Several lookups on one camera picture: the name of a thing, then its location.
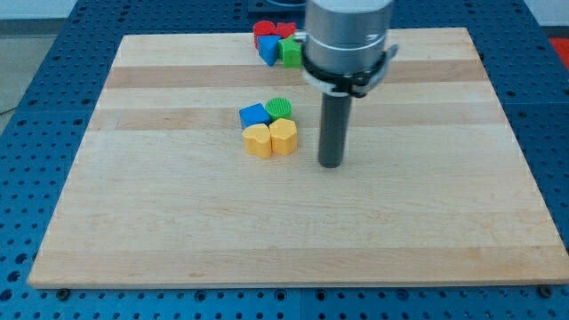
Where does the wooden board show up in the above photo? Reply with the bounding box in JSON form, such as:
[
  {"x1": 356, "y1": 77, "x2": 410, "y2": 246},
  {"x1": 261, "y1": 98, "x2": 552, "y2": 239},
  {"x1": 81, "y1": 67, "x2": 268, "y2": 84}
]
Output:
[{"x1": 28, "y1": 28, "x2": 568, "y2": 289}]

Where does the green cylinder block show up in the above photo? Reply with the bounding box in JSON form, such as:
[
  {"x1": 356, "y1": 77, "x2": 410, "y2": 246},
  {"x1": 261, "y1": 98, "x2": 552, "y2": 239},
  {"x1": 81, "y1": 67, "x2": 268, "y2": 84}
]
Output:
[{"x1": 265, "y1": 98, "x2": 293, "y2": 121}]

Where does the green star block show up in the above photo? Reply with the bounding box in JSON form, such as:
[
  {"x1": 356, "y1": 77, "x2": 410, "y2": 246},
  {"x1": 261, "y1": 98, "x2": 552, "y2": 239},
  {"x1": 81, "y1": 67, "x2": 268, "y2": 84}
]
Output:
[{"x1": 278, "y1": 36, "x2": 302, "y2": 68}]

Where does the black clamp ring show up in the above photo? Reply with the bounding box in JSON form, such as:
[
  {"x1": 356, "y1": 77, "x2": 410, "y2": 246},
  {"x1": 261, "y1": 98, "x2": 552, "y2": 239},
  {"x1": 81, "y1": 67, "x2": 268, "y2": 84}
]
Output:
[{"x1": 293, "y1": 31, "x2": 400, "y2": 99}]

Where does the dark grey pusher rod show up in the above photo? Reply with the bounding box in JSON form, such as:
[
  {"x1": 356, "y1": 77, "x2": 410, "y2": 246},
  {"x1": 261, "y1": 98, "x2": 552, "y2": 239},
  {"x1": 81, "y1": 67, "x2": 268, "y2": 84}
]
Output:
[{"x1": 317, "y1": 93, "x2": 351, "y2": 168}]

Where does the blue cube block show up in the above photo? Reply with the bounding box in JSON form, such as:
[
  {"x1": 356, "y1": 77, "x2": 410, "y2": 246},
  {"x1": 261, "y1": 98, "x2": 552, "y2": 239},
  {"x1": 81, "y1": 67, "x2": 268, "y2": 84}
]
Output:
[{"x1": 238, "y1": 103, "x2": 271, "y2": 130}]

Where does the blue triangle block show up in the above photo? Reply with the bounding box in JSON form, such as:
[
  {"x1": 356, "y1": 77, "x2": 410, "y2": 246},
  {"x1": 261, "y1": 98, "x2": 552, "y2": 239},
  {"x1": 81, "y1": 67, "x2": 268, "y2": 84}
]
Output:
[{"x1": 257, "y1": 36, "x2": 281, "y2": 67}]

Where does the red cylinder block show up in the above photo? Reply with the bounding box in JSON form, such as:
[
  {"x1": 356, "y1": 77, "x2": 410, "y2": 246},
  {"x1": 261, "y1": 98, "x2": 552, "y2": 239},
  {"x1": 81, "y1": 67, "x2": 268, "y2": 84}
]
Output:
[{"x1": 252, "y1": 20, "x2": 276, "y2": 49}]

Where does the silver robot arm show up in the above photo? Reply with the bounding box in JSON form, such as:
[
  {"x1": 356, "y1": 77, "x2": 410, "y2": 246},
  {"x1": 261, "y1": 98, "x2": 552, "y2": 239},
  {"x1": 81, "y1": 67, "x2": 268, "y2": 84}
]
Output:
[{"x1": 304, "y1": 0, "x2": 393, "y2": 74}]

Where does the red star block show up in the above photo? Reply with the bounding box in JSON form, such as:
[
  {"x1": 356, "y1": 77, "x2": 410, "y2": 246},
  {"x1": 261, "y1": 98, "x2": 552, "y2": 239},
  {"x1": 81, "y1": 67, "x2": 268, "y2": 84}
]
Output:
[{"x1": 275, "y1": 22, "x2": 297, "y2": 39}]

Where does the yellow pentagon block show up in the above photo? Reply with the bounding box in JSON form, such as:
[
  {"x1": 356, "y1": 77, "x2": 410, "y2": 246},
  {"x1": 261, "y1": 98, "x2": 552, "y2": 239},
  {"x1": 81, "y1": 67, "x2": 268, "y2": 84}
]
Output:
[{"x1": 269, "y1": 118, "x2": 298, "y2": 155}]

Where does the yellow heart block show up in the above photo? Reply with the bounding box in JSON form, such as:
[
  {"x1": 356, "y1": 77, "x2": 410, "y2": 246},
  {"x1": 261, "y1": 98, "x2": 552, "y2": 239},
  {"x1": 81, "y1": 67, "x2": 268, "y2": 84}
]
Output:
[{"x1": 242, "y1": 124, "x2": 272, "y2": 158}]

